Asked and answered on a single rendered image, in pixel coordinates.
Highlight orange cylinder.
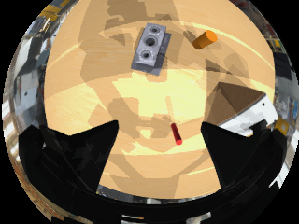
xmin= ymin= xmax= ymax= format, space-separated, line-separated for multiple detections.
xmin=193 ymin=30 xmax=217 ymax=49

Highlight red peg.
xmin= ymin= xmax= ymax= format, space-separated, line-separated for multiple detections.
xmin=171 ymin=123 xmax=183 ymax=146

